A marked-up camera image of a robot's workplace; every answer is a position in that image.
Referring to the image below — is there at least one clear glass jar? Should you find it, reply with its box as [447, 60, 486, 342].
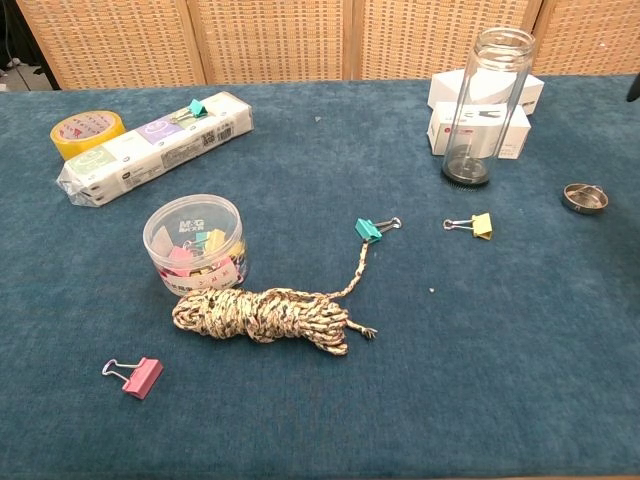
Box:
[440, 27, 537, 191]

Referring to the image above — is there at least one white box with red print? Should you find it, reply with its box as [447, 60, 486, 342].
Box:
[425, 101, 532, 161]

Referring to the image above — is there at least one plain white box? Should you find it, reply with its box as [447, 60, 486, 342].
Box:
[427, 68, 545, 116]

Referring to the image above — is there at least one yellow binder clip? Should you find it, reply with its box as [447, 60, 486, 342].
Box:
[442, 212, 493, 240]

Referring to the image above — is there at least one woven rattan folding screen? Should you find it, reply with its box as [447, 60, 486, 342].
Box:
[14, 0, 640, 91]

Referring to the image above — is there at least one small teal binder clip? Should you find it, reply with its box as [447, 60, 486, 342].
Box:
[169, 98, 209, 125]

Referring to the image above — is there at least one blue table cloth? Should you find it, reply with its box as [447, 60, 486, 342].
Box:
[0, 73, 640, 480]

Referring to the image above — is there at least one long wrapped tissue pack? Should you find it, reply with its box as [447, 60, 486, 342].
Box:
[56, 91, 255, 208]

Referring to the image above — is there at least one clear round clip container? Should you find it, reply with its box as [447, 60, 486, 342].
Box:
[142, 193, 250, 297]

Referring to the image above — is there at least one pink binder clip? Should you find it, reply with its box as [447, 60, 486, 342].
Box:
[101, 356, 165, 400]

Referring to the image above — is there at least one yellow tape roll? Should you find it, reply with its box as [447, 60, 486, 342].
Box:
[49, 110, 127, 162]

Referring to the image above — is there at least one coiled camouflage rope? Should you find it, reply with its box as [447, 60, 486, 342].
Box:
[171, 239, 378, 357]

